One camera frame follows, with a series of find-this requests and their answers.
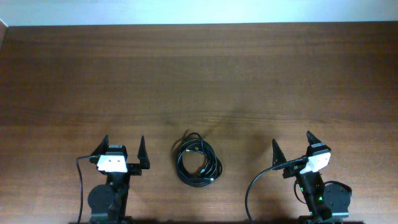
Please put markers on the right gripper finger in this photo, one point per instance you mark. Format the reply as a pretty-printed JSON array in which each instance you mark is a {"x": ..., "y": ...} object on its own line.
[
  {"x": 312, "y": 139},
  {"x": 278, "y": 157}
]

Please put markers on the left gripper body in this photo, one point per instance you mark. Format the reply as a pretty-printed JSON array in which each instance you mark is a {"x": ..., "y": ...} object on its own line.
[{"x": 134, "y": 167}]

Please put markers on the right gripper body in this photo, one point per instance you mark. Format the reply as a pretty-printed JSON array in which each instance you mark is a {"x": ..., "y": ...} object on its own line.
[{"x": 290, "y": 171}]

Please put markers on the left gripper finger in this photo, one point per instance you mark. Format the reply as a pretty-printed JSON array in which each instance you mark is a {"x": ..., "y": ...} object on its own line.
[
  {"x": 102, "y": 148},
  {"x": 142, "y": 155}
]

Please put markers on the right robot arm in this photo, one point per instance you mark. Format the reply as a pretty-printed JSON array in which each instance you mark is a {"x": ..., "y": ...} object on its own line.
[{"x": 328, "y": 201}]

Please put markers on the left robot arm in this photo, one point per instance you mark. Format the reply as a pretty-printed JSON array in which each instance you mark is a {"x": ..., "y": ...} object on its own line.
[{"x": 108, "y": 201}]

